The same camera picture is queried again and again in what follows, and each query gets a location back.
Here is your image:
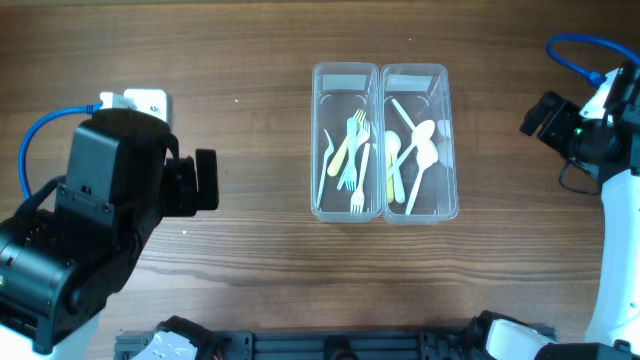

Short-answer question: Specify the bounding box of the white spoon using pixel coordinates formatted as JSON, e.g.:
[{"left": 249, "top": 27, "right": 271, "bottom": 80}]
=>
[
  {"left": 386, "top": 120, "right": 438, "bottom": 179},
  {"left": 405, "top": 140, "right": 438, "bottom": 215},
  {"left": 383, "top": 129, "right": 407, "bottom": 205}
]

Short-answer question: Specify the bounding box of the white spoon crosswise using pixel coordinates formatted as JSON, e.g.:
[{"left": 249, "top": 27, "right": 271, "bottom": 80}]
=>
[{"left": 391, "top": 99, "right": 436, "bottom": 165}]

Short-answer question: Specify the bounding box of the yellow plastic fork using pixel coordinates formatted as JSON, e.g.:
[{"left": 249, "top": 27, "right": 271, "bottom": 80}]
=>
[{"left": 327, "top": 109, "right": 366, "bottom": 177}]

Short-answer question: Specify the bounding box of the white bent plastic fork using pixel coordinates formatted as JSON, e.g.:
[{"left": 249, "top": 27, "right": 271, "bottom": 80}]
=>
[{"left": 316, "top": 130, "right": 335, "bottom": 208}]

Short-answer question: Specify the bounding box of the pale blue plastic fork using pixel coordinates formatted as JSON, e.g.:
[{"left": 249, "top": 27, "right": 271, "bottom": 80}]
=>
[{"left": 344, "top": 117, "right": 358, "bottom": 191}]

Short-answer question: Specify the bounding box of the yellow plastic spoon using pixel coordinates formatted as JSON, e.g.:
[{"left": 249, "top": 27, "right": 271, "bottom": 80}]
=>
[{"left": 385, "top": 150, "right": 395, "bottom": 204}]

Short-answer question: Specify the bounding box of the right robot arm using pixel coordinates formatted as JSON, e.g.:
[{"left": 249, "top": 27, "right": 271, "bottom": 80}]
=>
[{"left": 462, "top": 60, "right": 639, "bottom": 359}]

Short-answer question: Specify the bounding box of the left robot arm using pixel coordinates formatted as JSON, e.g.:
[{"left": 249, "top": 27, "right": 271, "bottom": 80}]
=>
[{"left": 1, "top": 108, "right": 219, "bottom": 355}]

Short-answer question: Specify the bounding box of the right clear plastic container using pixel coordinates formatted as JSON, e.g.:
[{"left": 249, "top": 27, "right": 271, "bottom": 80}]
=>
[{"left": 381, "top": 63, "right": 459, "bottom": 225}]

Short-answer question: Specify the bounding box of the clear plastic container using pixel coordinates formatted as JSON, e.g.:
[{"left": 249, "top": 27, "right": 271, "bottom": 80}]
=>
[
  {"left": 310, "top": 62, "right": 384, "bottom": 223},
  {"left": 381, "top": 63, "right": 459, "bottom": 225}
]

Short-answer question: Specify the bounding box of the left clear plastic container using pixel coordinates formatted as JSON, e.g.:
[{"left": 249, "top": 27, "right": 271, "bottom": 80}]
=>
[{"left": 310, "top": 62, "right": 384, "bottom": 223}]

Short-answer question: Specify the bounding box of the left blue cable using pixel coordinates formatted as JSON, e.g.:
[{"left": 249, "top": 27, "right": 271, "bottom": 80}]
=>
[{"left": 17, "top": 101, "right": 105, "bottom": 200}]

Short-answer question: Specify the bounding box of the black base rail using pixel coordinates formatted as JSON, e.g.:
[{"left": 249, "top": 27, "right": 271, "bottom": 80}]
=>
[{"left": 113, "top": 314, "right": 556, "bottom": 360}]

